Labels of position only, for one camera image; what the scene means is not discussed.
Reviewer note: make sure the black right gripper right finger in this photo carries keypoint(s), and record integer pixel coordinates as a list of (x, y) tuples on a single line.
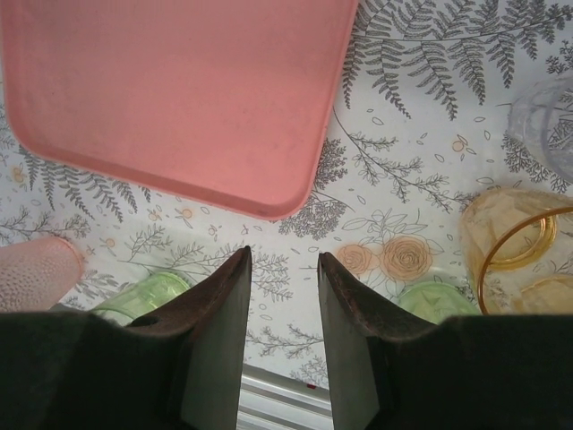
[(447, 380)]

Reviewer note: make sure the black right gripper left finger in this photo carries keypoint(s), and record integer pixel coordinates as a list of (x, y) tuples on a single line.
[(89, 372)]

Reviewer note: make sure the medium green glass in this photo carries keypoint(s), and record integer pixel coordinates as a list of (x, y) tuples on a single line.
[(430, 300)]

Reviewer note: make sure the small green glass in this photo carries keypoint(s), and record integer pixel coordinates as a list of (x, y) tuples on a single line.
[(143, 295)]

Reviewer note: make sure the light pink textured glass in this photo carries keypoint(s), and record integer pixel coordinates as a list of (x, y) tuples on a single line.
[(31, 273)]

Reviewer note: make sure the small orange glass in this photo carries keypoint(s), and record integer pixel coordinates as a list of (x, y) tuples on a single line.
[(550, 293)]

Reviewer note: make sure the medium orange glass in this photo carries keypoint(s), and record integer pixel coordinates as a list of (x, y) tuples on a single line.
[(479, 224)]

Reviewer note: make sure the smoky grey glass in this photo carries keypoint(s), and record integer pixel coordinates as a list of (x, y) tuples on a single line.
[(532, 116)]

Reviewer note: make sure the pink plastic tray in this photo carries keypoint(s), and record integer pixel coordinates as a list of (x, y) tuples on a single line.
[(179, 89)]

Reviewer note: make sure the aluminium mounting rail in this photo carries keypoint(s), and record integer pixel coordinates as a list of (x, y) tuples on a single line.
[(286, 403)]

